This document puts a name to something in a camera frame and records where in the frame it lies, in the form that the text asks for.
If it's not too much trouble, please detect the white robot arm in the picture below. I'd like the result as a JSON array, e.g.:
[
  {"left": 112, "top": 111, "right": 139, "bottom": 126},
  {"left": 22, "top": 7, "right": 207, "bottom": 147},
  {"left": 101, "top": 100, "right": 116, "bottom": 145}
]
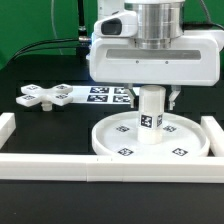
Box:
[{"left": 89, "top": 0, "right": 224, "bottom": 100}]

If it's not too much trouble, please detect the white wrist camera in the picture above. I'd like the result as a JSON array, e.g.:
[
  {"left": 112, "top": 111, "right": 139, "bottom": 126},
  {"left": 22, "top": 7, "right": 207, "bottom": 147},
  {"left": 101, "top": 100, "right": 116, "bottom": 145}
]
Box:
[{"left": 94, "top": 11, "right": 138, "bottom": 37}]

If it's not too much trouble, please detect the white cross-shaped table base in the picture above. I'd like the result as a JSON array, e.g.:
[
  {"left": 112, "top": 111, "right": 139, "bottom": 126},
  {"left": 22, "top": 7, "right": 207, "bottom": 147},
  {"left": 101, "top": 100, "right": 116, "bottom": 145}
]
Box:
[{"left": 16, "top": 84, "right": 73, "bottom": 112}]

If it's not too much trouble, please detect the black cable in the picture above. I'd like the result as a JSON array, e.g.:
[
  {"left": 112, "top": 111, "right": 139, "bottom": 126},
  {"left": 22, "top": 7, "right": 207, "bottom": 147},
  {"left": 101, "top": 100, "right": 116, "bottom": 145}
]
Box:
[{"left": 6, "top": 37, "right": 89, "bottom": 66}]

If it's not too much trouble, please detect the white round table top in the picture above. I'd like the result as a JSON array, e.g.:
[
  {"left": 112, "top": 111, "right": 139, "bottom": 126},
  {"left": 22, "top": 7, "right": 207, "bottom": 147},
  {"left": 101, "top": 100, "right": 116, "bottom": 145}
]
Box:
[{"left": 92, "top": 111, "right": 210, "bottom": 159}]

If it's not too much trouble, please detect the white left fence bar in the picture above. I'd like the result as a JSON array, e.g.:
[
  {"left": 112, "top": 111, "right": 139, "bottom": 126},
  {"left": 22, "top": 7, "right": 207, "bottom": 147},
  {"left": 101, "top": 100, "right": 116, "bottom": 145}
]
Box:
[{"left": 0, "top": 113, "right": 16, "bottom": 149}]

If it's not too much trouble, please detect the black post with connector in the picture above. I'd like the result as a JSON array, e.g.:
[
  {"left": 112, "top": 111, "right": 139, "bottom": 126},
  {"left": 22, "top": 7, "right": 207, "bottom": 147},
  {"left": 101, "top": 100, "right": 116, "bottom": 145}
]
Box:
[{"left": 77, "top": 0, "right": 91, "bottom": 57}]

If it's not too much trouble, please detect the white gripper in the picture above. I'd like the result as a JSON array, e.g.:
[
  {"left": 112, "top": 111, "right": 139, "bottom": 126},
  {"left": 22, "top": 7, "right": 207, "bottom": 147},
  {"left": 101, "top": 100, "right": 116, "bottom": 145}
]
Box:
[{"left": 89, "top": 30, "right": 224, "bottom": 110}]

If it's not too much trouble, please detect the grey thin cable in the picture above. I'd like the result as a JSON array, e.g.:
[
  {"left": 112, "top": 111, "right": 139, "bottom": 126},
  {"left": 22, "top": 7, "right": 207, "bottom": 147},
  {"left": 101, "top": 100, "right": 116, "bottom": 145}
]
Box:
[{"left": 50, "top": 0, "right": 64, "bottom": 56}]

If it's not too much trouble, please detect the white right fence bar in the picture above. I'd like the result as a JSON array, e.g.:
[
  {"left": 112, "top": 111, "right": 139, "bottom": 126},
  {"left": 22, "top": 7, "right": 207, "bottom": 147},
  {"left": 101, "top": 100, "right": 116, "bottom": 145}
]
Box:
[{"left": 201, "top": 116, "right": 224, "bottom": 157}]

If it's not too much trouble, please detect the white marker sheet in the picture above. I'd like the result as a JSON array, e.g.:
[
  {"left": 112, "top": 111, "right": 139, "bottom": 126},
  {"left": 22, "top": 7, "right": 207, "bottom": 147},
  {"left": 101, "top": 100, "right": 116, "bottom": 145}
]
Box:
[{"left": 70, "top": 86, "right": 130, "bottom": 104}]

